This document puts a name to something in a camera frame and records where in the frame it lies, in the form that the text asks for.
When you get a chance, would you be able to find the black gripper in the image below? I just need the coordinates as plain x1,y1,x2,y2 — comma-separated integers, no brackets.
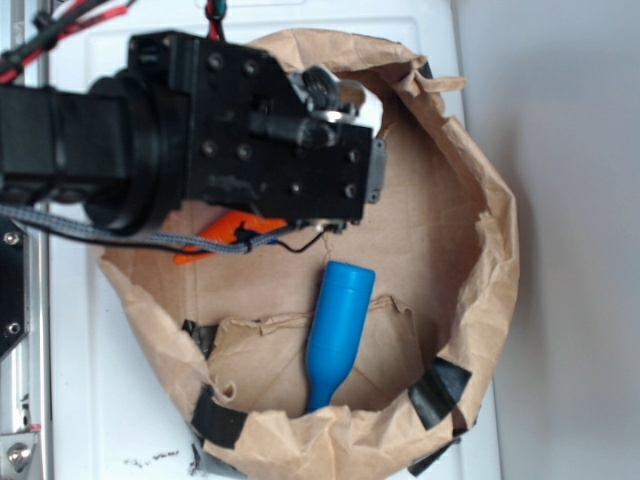
127,31,386,227

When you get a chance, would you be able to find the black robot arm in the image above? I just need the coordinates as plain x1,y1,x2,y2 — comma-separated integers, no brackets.
1,31,387,237

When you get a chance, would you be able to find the orange plastic toy carrot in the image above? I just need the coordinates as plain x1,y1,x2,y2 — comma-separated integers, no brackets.
200,210,288,244

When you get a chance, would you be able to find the blue plastic toy bottle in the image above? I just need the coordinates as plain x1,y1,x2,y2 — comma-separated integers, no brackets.
306,261,376,413

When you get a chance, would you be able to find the brown paper bag liner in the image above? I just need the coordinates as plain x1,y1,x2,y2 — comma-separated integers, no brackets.
97,29,520,479

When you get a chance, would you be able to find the grey braided cable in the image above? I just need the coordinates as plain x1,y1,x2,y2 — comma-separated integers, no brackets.
0,203,326,256

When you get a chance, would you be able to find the red and black wire bundle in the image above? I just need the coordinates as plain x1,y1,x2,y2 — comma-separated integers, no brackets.
0,0,229,86

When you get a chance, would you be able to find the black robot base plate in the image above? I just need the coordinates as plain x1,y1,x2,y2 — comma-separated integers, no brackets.
0,217,26,360

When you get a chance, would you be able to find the metal frame rail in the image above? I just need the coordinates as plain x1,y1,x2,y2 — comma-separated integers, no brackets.
0,0,54,480

